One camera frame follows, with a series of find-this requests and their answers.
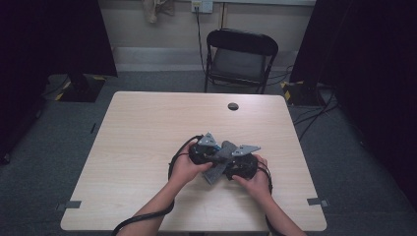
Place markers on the black stand base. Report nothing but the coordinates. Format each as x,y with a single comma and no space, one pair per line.
303,95
82,90

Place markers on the beige hanging cloth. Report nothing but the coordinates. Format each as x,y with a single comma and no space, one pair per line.
155,10

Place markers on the grey tape strip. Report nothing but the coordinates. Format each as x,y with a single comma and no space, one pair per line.
316,201
70,205

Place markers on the black curtain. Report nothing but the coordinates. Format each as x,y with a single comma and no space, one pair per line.
49,39
377,65

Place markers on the black folding chair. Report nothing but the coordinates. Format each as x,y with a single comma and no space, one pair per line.
241,62

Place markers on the person's right hand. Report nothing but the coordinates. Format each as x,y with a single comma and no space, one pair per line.
259,185

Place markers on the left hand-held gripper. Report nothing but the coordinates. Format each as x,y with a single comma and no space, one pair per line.
205,140

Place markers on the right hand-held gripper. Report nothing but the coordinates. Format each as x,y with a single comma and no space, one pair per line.
244,165

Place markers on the person's left hand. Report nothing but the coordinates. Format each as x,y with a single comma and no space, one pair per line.
183,168

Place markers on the grey terry cloth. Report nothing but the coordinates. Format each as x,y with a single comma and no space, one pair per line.
216,173

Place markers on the white wall socket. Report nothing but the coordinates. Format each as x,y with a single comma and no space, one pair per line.
202,6

